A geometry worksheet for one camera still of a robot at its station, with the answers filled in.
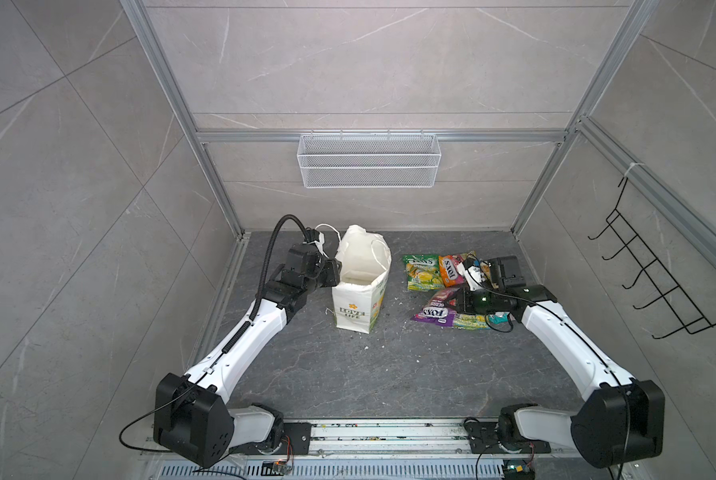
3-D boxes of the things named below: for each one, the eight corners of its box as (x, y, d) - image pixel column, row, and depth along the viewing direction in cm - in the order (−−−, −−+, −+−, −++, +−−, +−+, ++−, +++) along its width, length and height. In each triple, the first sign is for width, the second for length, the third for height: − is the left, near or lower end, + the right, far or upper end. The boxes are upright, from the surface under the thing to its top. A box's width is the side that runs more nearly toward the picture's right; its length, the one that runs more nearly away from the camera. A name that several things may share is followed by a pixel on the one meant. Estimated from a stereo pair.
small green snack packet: (406, 291, 104) (407, 286, 101) (402, 258, 114) (403, 252, 111) (442, 291, 104) (444, 286, 101) (435, 258, 114) (437, 252, 111)
